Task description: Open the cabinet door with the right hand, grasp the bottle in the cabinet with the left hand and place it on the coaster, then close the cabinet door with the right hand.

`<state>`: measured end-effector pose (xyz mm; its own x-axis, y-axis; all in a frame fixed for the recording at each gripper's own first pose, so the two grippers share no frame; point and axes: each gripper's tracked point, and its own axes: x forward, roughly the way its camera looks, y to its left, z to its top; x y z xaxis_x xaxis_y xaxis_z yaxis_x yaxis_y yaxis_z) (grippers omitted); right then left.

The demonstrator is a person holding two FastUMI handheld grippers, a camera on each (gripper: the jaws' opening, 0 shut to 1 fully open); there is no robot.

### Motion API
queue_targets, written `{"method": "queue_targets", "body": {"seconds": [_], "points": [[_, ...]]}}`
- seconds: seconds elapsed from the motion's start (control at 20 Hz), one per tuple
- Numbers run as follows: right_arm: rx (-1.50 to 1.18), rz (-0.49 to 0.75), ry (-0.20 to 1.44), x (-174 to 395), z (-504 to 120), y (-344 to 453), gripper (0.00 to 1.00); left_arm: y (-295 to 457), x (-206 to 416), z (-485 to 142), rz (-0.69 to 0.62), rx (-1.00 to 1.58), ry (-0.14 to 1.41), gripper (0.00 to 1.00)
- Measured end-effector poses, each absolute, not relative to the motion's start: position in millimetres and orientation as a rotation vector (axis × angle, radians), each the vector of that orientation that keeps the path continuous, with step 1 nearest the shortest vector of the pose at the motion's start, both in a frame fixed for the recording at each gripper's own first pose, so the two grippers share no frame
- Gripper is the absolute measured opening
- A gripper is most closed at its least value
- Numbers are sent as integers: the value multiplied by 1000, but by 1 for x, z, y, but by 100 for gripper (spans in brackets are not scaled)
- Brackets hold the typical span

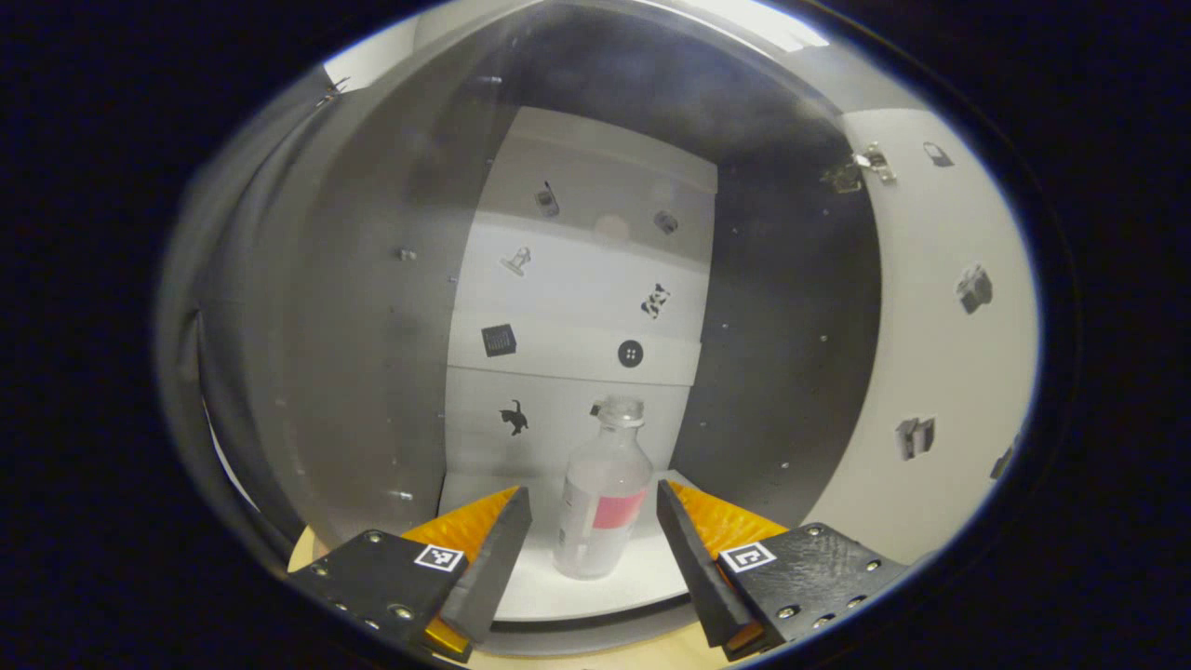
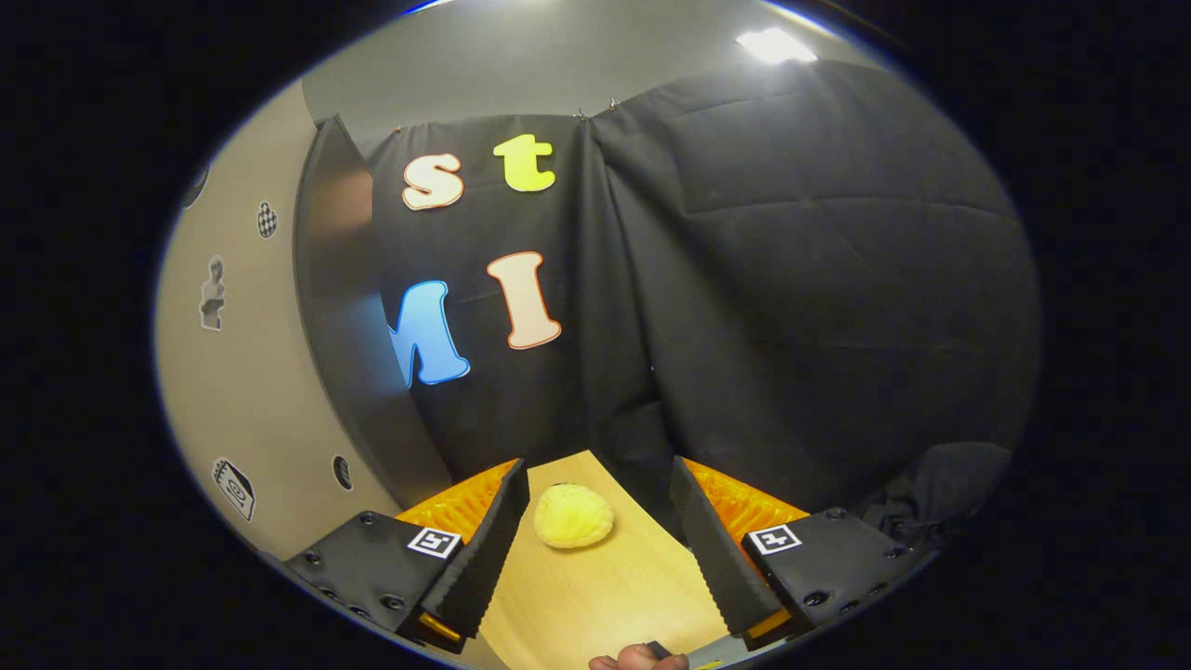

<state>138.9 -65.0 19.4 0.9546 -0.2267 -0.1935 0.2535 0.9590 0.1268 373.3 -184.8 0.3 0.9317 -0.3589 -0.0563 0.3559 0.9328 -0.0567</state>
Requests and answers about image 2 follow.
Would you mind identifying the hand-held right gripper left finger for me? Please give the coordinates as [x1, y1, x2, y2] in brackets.
[282, 456, 532, 654]

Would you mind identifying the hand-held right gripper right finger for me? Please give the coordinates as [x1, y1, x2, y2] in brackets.
[670, 455, 934, 652]

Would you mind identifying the yellow plush ball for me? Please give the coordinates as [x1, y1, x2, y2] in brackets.
[531, 481, 616, 551]

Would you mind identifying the black backdrop cloth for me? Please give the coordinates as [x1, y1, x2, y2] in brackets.
[366, 60, 1043, 559]

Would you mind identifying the long ceiling light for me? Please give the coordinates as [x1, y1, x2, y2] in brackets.
[733, 26, 821, 67]

